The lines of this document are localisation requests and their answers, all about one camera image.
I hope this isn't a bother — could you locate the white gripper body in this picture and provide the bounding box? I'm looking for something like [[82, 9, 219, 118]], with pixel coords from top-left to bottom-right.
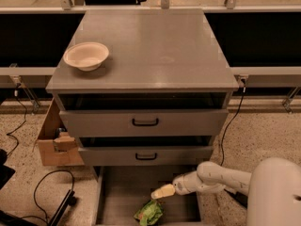
[[172, 171, 202, 195]]

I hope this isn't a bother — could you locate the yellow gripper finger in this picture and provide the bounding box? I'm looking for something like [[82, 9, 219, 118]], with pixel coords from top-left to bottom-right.
[[150, 184, 175, 200]]

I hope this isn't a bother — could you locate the green rice chip bag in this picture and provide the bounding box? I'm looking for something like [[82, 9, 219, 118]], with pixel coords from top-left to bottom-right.
[[134, 200, 164, 226]]

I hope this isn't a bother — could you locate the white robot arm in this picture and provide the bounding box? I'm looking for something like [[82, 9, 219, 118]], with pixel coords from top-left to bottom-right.
[[151, 157, 301, 226]]

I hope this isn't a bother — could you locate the grey middle drawer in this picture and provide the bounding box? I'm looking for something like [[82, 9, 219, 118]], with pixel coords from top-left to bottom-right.
[[79, 136, 213, 166]]

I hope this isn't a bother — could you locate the grey drawer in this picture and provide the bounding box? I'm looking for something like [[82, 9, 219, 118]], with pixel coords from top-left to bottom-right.
[[58, 92, 230, 138], [93, 166, 204, 226], [79, 136, 213, 166]]

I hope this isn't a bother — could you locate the grey bottom drawer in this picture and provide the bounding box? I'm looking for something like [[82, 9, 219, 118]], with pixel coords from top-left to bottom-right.
[[93, 166, 204, 226]]

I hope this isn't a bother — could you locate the grey drawer cabinet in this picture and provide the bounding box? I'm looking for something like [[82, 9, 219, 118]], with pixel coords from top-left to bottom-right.
[[47, 9, 238, 225]]

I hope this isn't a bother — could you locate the grey top drawer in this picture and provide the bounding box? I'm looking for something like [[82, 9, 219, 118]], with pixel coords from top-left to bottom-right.
[[58, 92, 230, 138]]

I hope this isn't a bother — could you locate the black power adapter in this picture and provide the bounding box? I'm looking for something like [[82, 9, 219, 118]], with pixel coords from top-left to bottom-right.
[[226, 190, 247, 209]]

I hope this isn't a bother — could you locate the black stand foot left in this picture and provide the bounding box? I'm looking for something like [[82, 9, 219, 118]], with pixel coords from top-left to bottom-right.
[[48, 189, 77, 226]]

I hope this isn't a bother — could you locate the cardboard box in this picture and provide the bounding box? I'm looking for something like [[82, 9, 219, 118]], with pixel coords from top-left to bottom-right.
[[36, 100, 84, 166]]

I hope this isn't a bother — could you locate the white bowl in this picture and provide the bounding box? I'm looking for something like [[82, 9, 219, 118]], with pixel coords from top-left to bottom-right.
[[63, 42, 109, 72]]

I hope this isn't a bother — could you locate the black cable left floor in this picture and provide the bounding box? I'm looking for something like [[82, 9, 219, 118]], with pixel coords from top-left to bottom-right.
[[19, 169, 76, 226]]

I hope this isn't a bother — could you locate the black cable right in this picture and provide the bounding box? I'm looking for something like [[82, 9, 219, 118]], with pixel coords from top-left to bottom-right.
[[219, 78, 246, 168]]

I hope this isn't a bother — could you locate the black cable left wall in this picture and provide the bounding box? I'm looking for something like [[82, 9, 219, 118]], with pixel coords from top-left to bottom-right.
[[6, 82, 28, 157]]

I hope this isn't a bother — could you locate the metal railing frame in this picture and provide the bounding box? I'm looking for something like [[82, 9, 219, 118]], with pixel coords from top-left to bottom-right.
[[0, 0, 301, 115]]

